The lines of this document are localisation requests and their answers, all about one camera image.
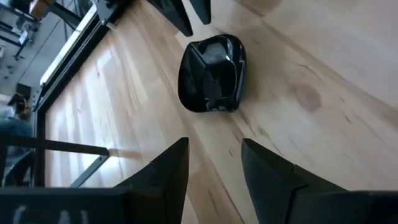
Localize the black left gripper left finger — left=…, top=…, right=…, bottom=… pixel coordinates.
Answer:
left=0, top=137, right=190, bottom=224

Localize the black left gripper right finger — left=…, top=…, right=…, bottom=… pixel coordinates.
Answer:
left=241, top=138, right=398, bottom=224

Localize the person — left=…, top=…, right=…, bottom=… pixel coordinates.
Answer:
left=0, top=92, right=34, bottom=156

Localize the black table edge frame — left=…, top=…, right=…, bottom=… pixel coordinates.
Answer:
left=30, top=0, right=134, bottom=189

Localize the wooden table with black legs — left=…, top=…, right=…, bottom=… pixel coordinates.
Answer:
left=27, top=0, right=83, bottom=30

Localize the pointed-corner square black bowl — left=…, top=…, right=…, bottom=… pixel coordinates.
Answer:
left=177, top=33, right=248, bottom=113

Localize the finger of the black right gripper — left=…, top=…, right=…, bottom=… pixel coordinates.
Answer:
left=146, top=0, right=194, bottom=37
left=189, top=0, right=212, bottom=26

